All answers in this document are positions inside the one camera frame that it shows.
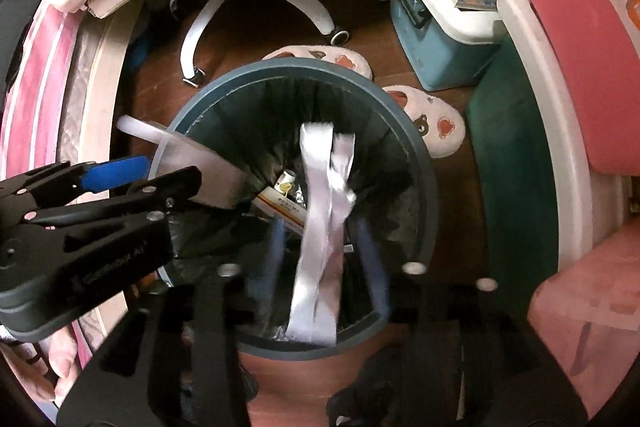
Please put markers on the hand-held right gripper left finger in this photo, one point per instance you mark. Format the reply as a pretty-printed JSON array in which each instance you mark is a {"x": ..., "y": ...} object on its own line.
[{"x": 270, "y": 257}]

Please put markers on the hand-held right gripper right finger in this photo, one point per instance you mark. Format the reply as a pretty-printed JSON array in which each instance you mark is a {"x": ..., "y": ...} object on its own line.
[{"x": 372, "y": 262}]

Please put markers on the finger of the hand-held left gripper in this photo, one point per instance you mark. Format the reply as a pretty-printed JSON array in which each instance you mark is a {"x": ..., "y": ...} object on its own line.
[
  {"x": 150, "y": 197},
  {"x": 112, "y": 172}
]

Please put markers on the white paper strip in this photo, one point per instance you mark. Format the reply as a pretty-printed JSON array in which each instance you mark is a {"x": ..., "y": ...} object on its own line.
[{"x": 315, "y": 257}]

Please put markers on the translucent plastic cup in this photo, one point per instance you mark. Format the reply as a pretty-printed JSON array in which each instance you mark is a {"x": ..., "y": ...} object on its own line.
[{"x": 210, "y": 162}]

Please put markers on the black bin liner bag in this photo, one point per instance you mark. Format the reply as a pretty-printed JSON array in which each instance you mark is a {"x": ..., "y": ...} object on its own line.
[{"x": 385, "y": 172}]

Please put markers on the blue-grey round trash bin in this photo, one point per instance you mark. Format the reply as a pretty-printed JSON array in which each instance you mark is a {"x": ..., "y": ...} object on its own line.
[{"x": 300, "y": 68}]

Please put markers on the orange striped small box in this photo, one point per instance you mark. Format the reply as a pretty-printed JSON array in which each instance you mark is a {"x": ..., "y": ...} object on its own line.
[{"x": 280, "y": 209}]

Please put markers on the small white bottle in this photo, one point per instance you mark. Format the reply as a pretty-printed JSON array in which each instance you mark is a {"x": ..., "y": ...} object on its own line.
[{"x": 286, "y": 182}]

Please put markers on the pink striped bed sheet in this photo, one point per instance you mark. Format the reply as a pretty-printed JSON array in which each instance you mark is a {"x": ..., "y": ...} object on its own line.
[{"x": 35, "y": 107}]

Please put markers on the white plush slipper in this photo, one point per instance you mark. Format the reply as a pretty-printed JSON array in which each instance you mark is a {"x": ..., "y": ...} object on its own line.
[
  {"x": 440, "y": 127},
  {"x": 345, "y": 57}
]

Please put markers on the storage box with white lid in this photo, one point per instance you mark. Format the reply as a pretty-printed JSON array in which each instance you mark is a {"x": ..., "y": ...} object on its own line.
[{"x": 440, "y": 62}]

